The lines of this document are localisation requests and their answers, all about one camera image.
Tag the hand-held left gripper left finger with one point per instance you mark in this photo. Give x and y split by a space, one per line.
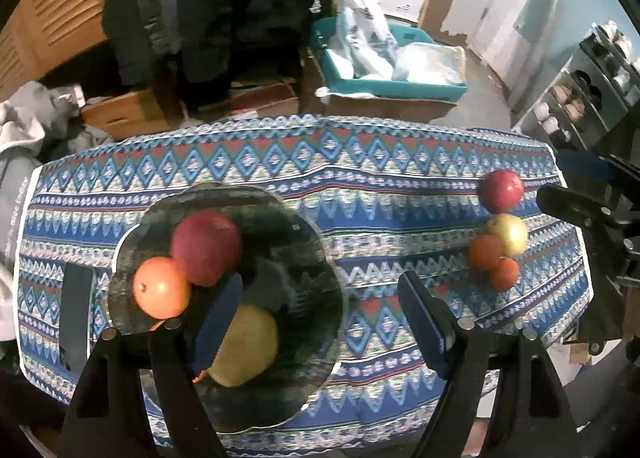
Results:
217 323

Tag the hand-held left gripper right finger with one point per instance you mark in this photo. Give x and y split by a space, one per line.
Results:
425 313

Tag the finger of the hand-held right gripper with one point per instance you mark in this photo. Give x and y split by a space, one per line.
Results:
585 167
570 205

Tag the medium orange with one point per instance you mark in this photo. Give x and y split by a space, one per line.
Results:
160 288

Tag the red apple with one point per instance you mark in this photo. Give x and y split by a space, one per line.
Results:
501 190
205 245

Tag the scalloped glass plate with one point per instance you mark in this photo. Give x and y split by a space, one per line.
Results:
295 278

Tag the shoe rack with shoes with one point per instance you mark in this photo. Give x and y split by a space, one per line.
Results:
575 110

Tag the yellow-green apple on table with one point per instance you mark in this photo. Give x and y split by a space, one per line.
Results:
511 234

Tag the blue patterned tablecloth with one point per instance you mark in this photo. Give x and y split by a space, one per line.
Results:
390 208

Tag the grey shoe rack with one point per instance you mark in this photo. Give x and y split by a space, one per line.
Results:
585 55

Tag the clear plastic bag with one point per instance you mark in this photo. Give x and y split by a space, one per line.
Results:
430 63

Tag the teal plastic basket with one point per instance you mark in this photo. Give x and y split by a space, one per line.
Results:
395 90

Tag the flat cardboard box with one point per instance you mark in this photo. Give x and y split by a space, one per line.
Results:
265 100

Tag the wooden crate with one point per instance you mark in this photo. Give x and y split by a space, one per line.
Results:
125 113

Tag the white rice bag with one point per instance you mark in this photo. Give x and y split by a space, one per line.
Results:
357 13

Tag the black hooded jacket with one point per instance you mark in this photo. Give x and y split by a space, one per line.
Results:
230 13

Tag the wooden louvered wardrobe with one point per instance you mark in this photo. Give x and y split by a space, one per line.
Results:
55 13

